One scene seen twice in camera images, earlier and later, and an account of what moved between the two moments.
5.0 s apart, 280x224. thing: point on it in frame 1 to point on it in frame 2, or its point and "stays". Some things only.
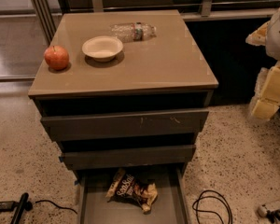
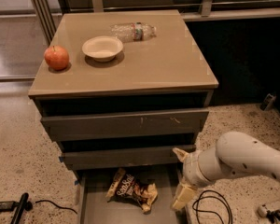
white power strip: x=262 y=210 stays
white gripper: x=279 y=36 to x=190 y=166
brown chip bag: x=125 y=188 stays
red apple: x=56 y=57 stays
